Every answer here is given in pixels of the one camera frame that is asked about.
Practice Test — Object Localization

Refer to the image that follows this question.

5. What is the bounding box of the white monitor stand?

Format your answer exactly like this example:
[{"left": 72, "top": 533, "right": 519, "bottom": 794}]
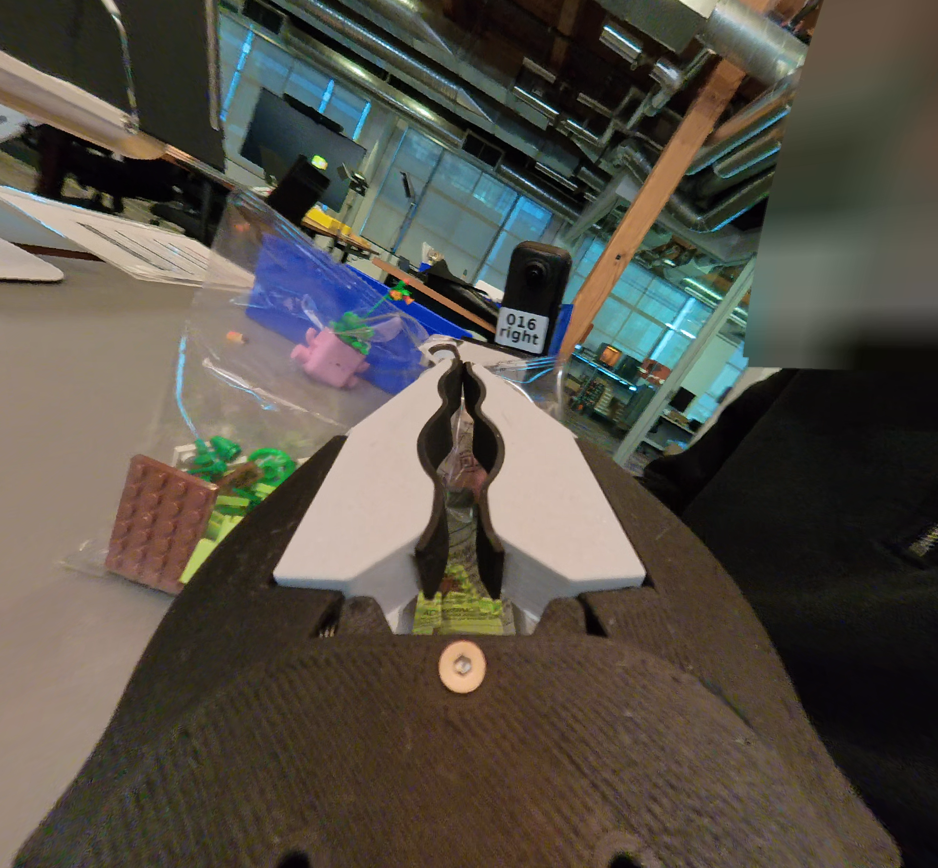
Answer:
[{"left": 0, "top": 0, "right": 171, "bottom": 284}]

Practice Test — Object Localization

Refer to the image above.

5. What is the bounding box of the large brown studded plate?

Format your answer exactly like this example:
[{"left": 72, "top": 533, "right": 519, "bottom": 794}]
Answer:
[{"left": 105, "top": 452, "right": 222, "bottom": 595}]

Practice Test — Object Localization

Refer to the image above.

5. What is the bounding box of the laminated paper sheet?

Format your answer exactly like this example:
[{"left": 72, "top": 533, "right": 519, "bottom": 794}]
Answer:
[{"left": 0, "top": 185, "right": 215, "bottom": 292}]

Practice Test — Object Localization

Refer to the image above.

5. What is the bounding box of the black monitor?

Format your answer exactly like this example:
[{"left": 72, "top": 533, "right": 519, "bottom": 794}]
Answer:
[{"left": 0, "top": 0, "right": 227, "bottom": 171}]

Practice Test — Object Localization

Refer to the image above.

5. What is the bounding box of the blue storage bin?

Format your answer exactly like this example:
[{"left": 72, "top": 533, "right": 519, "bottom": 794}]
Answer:
[{"left": 245, "top": 233, "right": 507, "bottom": 394}]

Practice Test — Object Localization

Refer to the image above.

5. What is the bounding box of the silver ventilation duct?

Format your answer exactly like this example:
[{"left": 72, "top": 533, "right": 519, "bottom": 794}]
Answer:
[{"left": 700, "top": 0, "right": 810, "bottom": 88}]

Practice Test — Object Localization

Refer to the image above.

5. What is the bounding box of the pink toy pot plant model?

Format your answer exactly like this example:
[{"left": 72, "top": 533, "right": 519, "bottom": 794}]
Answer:
[{"left": 291, "top": 280, "right": 413, "bottom": 391}]

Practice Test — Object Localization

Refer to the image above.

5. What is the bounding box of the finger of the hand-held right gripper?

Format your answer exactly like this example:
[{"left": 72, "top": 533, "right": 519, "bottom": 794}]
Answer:
[{"left": 472, "top": 346, "right": 567, "bottom": 423}]

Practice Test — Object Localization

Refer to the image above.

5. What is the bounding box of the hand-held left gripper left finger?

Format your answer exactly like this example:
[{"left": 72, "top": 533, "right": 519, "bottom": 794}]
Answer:
[{"left": 273, "top": 359, "right": 464, "bottom": 633}]

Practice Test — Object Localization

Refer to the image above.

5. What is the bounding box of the clear printed plastic bag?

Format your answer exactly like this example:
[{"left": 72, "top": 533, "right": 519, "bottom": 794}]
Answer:
[{"left": 64, "top": 187, "right": 573, "bottom": 635}]

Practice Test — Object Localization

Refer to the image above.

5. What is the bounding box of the large black display screen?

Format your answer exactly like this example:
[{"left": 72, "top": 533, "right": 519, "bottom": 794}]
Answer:
[{"left": 240, "top": 89, "right": 367, "bottom": 213}]

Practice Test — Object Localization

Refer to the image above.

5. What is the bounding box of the wooden support post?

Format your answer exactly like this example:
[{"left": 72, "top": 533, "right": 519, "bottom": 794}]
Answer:
[{"left": 558, "top": 58, "right": 745, "bottom": 363}]

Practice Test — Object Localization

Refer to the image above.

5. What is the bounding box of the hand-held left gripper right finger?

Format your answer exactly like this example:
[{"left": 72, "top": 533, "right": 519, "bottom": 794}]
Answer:
[{"left": 460, "top": 362, "right": 649, "bottom": 623}]

